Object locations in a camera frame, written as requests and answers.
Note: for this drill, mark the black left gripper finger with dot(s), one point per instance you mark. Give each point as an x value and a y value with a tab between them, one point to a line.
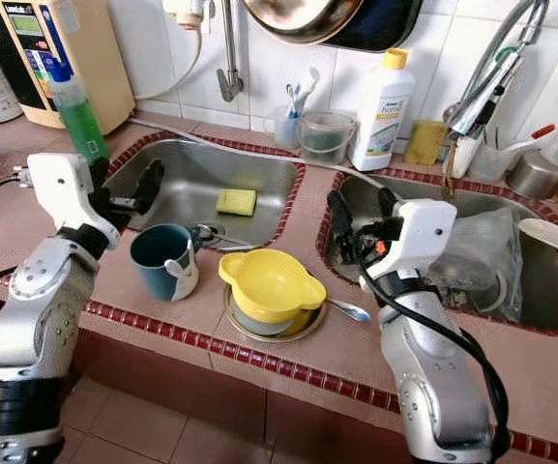
150	187
101	182

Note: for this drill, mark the yellow plastic bowl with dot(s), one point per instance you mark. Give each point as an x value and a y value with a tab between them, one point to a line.
269	282

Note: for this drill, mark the green white brush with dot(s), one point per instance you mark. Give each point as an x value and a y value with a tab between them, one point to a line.
251	246

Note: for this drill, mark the stainless steel bowl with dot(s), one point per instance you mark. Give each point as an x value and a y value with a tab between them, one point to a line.
303	327

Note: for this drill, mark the small white bowl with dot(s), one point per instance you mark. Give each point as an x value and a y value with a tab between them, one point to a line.
259	324

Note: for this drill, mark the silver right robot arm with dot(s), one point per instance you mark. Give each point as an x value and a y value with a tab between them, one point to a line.
443	387

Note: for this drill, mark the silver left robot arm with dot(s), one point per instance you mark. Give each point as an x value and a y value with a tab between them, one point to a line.
37	319

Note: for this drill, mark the green dish soap bottle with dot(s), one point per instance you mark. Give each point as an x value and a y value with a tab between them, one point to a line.
80	121

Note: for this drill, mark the mustard yellow sponge cloth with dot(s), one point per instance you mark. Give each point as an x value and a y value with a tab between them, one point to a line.
425	143

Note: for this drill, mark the small steel sink basin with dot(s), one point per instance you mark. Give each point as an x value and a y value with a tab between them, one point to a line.
220	164

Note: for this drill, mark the bright yellow sponge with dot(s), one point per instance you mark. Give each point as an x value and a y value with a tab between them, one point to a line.
236	201

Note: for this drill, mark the white detergent bottle yellow cap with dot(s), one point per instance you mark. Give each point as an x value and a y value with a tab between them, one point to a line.
380	116

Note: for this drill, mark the clear plastic pail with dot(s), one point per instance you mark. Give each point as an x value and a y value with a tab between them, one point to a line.
327	140

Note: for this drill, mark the clear crumpled plastic bag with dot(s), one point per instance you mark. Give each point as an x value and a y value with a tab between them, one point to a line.
482	251

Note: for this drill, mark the clear plastic cup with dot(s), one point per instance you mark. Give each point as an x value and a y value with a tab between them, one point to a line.
491	162

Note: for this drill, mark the translucent toothbrush cup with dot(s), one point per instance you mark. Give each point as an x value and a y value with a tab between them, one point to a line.
283	130

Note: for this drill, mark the beige water ionizer appliance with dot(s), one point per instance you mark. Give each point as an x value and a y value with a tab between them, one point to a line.
95	58

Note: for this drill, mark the white toothbrush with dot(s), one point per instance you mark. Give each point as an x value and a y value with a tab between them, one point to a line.
308	85

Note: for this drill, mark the chrome flexible sink faucet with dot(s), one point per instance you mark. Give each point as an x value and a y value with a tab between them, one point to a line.
491	97

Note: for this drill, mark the stainless steel cup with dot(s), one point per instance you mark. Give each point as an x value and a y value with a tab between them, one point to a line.
535	176

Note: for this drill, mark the hanging black pan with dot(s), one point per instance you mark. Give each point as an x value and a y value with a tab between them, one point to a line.
395	24

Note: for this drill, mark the large steel sink basin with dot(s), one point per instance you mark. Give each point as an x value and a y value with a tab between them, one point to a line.
549	290

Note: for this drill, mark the hanging steel wok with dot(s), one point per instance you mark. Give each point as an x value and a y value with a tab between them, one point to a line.
303	19

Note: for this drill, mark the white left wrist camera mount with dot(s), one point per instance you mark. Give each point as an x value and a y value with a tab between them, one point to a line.
61	188

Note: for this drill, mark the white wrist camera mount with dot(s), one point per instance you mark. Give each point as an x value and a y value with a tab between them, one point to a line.
61	188
419	232

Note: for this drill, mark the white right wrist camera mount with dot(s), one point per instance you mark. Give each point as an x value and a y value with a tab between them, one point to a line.
419	232

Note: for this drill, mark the chrome wall tap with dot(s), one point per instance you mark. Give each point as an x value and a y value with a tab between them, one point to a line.
228	82

